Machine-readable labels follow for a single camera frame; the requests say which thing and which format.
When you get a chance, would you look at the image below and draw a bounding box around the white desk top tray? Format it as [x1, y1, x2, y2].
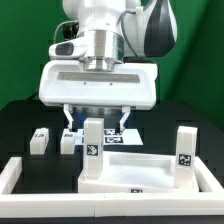
[78, 151, 199, 193]

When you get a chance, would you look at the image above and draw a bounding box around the white U-shaped obstacle frame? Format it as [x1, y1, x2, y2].
[0, 157, 224, 218]

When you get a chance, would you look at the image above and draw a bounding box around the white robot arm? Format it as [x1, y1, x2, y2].
[39, 0, 177, 132]

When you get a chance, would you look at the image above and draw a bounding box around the fiducial marker sheet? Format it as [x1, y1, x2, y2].
[74, 129, 143, 145]

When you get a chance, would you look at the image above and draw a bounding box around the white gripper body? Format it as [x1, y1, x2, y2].
[39, 60, 158, 110]

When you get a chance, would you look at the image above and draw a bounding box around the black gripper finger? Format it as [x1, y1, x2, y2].
[115, 106, 131, 134]
[63, 104, 77, 132]

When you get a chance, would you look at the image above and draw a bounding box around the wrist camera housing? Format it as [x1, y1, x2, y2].
[48, 37, 88, 60]

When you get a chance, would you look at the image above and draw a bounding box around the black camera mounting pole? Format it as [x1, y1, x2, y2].
[62, 23, 79, 41]

